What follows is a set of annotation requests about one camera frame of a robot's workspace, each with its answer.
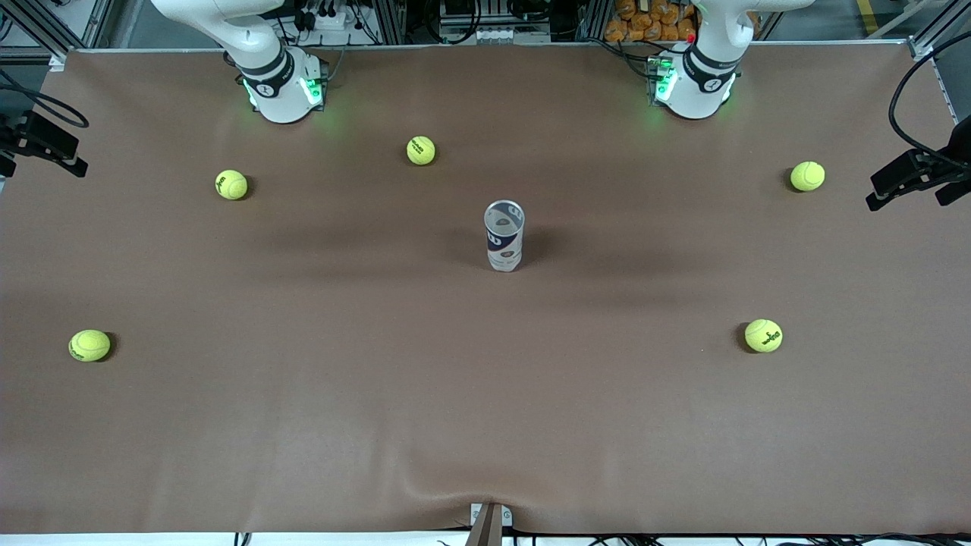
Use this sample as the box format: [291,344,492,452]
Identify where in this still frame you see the blue white tennis ball can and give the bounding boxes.
[483,199,526,272]

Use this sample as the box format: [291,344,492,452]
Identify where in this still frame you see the pile of orange packets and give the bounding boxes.
[605,0,696,43]

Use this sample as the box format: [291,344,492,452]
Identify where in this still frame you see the white power strip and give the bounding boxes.
[300,6,366,33]

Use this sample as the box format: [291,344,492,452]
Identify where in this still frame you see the brown table mat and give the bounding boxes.
[0,42,971,535]

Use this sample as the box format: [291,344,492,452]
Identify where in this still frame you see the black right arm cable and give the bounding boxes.
[0,68,90,130]

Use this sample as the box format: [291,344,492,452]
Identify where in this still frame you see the aluminium extrusion frame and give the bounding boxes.
[0,0,971,73]

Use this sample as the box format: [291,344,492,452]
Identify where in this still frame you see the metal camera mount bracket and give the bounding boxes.
[464,502,514,546]

